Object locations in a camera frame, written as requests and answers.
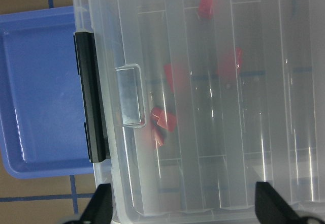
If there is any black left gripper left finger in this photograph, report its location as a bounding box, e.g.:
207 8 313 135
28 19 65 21
78 183 112 224

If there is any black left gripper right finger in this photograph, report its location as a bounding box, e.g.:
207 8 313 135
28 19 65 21
255 181 312 223

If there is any clear plastic box lid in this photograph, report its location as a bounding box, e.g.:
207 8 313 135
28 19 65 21
85 0 325 224

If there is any red block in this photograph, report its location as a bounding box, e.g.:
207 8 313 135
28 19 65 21
157 110 177 132
198 0 213 19
217 47 243 80
164 63 187 93
150 107 165 148

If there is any blue plastic tray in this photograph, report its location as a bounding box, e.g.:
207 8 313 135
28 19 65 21
1 7 93 179

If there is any clear plastic storage box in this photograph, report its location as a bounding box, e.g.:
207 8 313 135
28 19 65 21
70 0 325 224

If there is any red block top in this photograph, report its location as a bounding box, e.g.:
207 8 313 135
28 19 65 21
198 0 213 19

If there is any black box latch handle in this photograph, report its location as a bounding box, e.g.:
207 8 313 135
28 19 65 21
74 31 111 164

